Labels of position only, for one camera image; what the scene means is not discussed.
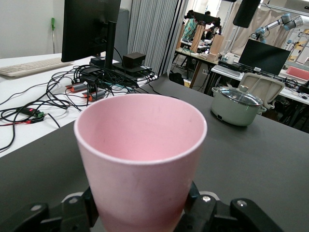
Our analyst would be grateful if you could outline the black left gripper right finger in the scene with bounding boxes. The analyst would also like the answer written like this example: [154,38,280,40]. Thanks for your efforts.
[178,181,283,232]

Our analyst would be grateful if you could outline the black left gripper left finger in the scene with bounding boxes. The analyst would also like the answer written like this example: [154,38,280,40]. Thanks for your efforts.
[0,186,99,232]

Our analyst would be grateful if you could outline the pink plastic cup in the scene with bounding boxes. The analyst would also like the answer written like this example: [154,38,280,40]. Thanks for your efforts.
[73,93,208,232]

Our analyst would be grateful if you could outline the dark grey table mat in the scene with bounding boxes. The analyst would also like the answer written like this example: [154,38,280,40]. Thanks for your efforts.
[0,72,309,232]

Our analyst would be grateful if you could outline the pale green cooking pot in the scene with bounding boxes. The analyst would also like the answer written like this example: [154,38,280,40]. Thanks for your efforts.
[210,85,267,127]

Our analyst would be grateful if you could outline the green terminal connector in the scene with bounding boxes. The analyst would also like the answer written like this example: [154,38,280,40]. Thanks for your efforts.
[30,110,46,121]

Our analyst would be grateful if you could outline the orange grey adapter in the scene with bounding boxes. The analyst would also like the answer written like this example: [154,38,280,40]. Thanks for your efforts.
[83,90,107,102]
[65,83,88,94]

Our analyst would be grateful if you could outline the glass lid with beige knob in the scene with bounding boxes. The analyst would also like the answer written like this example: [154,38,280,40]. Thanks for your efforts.
[212,85,264,108]

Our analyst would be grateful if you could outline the white desk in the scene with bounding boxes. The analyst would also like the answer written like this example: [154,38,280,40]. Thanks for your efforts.
[0,52,160,158]

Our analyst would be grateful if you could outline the beige office chair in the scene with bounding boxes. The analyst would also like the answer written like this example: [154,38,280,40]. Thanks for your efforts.
[239,72,286,110]

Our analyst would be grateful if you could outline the white keyboard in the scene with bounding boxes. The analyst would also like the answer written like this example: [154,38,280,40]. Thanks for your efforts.
[212,64,242,77]

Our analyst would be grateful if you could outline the beige keyboard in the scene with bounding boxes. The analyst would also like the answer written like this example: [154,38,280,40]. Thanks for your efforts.
[0,57,74,78]

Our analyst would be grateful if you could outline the black flat dock device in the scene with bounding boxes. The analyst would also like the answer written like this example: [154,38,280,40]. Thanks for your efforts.
[112,61,153,78]

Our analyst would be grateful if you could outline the black cube device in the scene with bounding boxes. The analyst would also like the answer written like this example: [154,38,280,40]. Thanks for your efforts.
[122,52,147,70]

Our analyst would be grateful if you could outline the black flat screen monitor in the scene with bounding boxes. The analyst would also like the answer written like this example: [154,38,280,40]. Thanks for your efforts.
[238,38,292,76]

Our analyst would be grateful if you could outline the tall wooden block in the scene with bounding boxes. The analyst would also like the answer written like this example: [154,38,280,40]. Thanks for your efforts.
[208,34,225,61]

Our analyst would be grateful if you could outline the pink box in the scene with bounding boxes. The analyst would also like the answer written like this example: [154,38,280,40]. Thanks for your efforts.
[286,66,309,81]

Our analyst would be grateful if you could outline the brown wooden board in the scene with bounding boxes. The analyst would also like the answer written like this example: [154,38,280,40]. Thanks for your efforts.
[189,24,206,53]

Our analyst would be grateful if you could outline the black monitor on stand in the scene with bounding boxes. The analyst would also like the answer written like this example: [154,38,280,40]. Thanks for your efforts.
[61,0,122,71]

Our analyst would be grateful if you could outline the grey curtain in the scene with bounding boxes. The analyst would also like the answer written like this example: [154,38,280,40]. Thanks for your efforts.
[127,0,184,76]

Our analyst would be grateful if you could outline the tangled black cables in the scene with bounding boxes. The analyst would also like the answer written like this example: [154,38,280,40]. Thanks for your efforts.
[0,64,160,153]

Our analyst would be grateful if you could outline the green handled stick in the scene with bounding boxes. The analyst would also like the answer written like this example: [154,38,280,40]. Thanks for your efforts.
[50,17,57,54]

